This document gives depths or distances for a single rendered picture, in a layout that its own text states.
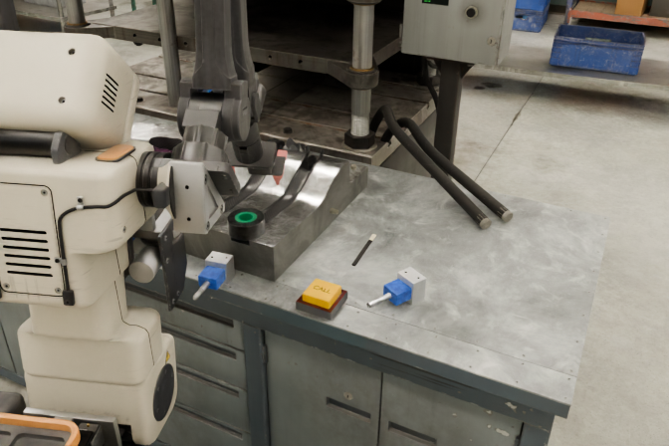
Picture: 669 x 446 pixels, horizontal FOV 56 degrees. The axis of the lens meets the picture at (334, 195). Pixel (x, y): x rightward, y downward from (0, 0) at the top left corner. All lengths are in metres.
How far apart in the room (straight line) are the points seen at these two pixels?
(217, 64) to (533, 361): 0.77
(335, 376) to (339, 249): 0.29
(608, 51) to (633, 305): 2.44
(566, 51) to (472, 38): 3.04
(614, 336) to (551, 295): 1.29
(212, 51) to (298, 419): 0.94
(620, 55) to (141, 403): 4.26
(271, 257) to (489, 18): 0.96
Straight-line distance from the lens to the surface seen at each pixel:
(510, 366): 1.23
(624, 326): 2.77
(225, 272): 1.37
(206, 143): 0.96
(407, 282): 1.31
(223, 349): 1.62
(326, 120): 2.23
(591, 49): 4.92
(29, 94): 0.97
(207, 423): 1.85
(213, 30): 1.01
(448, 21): 1.93
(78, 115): 0.93
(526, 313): 1.36
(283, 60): 2.13
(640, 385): 2.53
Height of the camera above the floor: 1.62
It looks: 29 degrees down
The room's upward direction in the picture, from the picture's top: 1 degrees clockwise
